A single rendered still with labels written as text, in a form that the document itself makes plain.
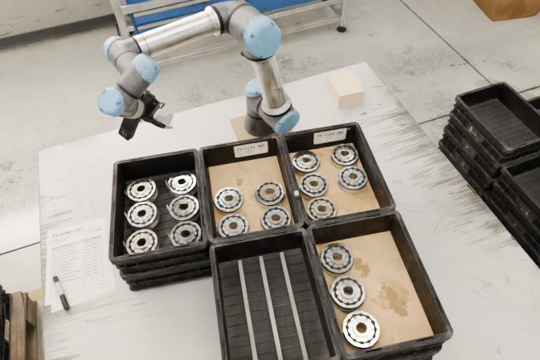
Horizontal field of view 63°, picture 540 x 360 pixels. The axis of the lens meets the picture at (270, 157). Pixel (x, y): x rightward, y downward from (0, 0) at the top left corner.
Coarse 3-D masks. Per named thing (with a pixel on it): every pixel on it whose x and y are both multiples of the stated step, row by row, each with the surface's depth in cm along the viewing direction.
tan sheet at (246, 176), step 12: (216, 168) 165; (228, 168) 165; (240, 168) 165; (252, 168) 165; (264, 168) 164; (276, 168) 164; (216, 180) 162; (228, 180) 161; (240, 180) 161; (252, 180) 161; (264, 180) 161; (276, 180) 161; (216, 192) 158; (252, 192) 157; (252, 204) 154; (288, 204) 154; (216, 216) 151; (252, 216) 151; (252, 228) 148
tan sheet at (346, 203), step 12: (348, 144) 171; (324, 156) 167; (324, 168) 163; (336, 168) 163; (300, 180) 160; (336, 180) 160; (336, 192) 156; (372, 192) 155; (336, 204) 153; (348, 204) 153; (360, 204) 152; (372, 204) 152
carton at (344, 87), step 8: (336, 72) 207; (344, 72) 207; (352, 72) 207; (328, 80) 207; (336, 80) 203; (344, 80) 203; (352, 80) 203; (328, 88) 210; (336, 88) 200; (344, 88) 200; (352, 88) 199; (360, 88) 199; (336, 96) 201; (344, 96) 197; (352, 96) 199; (360, 96) 200; (336, 104) 203; (344, 104) 201; (352, 104) 203
